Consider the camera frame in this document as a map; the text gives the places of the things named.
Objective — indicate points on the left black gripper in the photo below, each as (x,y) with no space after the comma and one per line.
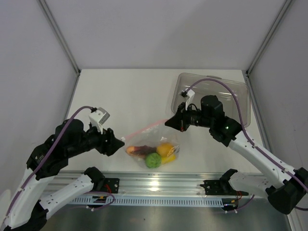
(111,146)

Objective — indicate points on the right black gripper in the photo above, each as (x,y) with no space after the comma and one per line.
(179,121)

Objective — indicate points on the red meat slice toy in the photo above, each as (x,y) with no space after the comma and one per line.
(140,150)

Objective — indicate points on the yellow lemon toy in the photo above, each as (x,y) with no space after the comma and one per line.
(165,149)

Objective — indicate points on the clear zip top bag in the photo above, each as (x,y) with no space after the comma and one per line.
(152,135)

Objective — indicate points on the green guava toy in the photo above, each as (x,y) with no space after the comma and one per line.
(153,160)

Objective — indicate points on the yellow mango toy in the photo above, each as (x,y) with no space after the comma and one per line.
(168,159)

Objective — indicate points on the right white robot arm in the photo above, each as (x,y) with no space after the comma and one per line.
(281,184)

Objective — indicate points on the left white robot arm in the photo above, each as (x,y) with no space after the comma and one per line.
(30,210)

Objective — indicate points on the clear plastic tray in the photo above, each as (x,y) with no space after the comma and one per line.
(240,90)

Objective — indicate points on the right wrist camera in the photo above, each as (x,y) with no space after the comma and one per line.
(188,95)

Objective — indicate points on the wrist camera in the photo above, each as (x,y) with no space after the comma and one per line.
(98,117)
(188,95)

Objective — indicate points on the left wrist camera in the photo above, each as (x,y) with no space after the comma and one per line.
(98,117)

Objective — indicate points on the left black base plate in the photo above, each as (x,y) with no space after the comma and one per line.
(110,185)

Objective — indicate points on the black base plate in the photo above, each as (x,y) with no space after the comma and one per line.
(110,185)
(214,187)

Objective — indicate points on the aluminium mounting rail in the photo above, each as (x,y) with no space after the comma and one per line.
(161,184)

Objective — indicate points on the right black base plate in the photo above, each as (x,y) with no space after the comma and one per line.
(214,187)

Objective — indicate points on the white slotted cable duct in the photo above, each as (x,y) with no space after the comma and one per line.
(150,201)

